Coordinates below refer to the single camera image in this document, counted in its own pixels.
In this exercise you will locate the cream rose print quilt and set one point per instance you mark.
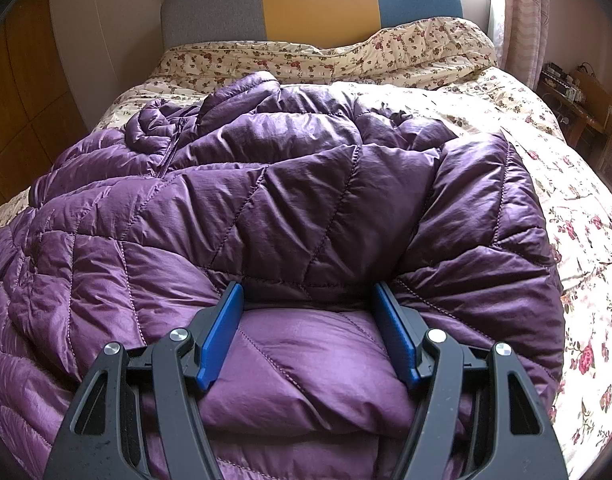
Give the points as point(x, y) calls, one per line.
point(560, 200)

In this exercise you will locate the wooden wardrobe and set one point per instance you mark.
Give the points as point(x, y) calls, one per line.
point(31, 95)

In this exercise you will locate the wooden side table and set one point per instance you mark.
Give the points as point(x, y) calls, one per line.
point(593, 105)

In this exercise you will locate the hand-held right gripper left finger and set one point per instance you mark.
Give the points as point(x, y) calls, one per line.
point(221, 335)

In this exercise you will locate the purple quilted puffer jacket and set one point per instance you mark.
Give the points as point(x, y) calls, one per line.
point(296, 200)

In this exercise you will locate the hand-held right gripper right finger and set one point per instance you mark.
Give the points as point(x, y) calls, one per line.
point(398, 335)

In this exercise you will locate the grey yellow blue headboard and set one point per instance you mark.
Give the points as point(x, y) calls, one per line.
point(311, 2)

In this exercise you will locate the small-floral pillow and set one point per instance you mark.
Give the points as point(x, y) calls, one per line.
point(336, 55)

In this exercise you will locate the pink striped curtain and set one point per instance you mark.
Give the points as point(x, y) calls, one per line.
point(523, 15)

